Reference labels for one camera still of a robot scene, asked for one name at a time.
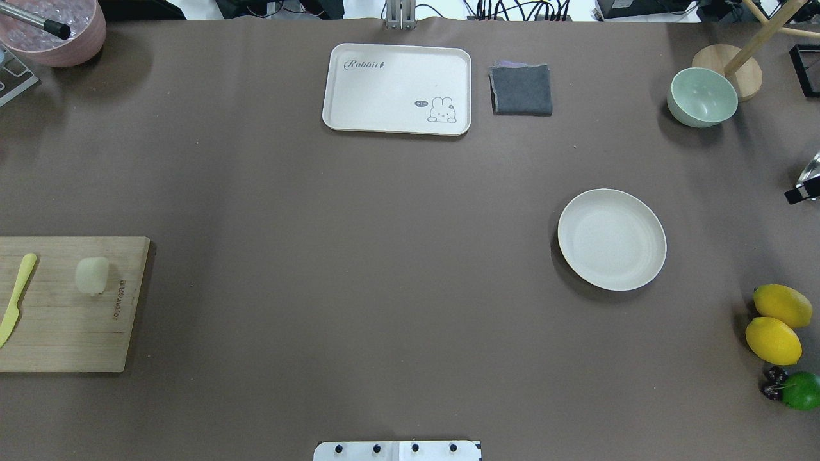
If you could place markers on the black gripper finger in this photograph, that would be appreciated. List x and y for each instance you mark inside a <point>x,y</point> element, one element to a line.
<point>804,192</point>

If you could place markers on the cream round plate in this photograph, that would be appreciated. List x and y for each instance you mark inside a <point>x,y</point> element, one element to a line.
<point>612,239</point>

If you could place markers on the cream rabbit tray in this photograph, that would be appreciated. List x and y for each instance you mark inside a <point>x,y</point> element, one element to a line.
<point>398,89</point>

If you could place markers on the metal scoop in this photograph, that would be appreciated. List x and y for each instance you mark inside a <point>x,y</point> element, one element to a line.
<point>808,178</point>

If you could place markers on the black framed box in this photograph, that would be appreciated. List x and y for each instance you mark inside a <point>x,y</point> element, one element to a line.
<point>805,60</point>

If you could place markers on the upper yellow lemon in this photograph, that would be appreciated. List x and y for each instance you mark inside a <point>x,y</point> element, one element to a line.
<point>783,303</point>

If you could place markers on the yellow lemon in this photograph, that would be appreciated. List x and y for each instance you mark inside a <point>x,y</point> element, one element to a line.
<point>783,303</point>
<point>773,341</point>

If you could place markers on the wooden stand base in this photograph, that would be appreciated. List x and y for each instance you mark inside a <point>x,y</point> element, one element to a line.
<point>747,79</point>

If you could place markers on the mint green bowl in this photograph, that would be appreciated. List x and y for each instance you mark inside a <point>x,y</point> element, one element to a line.
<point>700,97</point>

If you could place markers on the lower yellow lemon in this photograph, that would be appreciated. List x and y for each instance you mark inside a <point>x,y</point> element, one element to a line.
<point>773,341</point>

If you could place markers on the wooden stand pole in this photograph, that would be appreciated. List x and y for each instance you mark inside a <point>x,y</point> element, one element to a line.
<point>777,24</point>

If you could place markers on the green lime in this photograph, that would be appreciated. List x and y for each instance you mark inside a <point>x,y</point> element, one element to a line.
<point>801,391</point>

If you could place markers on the dark cherries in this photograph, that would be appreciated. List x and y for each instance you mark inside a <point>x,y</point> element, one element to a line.
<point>775,378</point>

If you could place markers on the grey folded cloth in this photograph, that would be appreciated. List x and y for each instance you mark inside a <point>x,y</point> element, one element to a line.
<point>521,90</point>

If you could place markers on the purple cloth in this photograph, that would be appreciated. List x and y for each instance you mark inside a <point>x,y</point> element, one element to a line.
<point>509,63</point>

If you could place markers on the pink ice bucket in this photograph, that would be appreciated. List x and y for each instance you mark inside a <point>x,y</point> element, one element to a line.
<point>79,32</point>

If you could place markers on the bamboo cutting board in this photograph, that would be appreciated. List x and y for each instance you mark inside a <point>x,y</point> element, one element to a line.
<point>60,329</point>

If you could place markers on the metal tongs black tip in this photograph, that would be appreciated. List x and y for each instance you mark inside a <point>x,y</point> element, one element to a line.
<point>32,19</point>

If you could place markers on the yellow plastic knife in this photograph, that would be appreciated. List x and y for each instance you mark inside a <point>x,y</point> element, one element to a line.
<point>12,313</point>

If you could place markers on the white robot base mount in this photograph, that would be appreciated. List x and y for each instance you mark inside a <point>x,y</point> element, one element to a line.
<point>399,450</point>

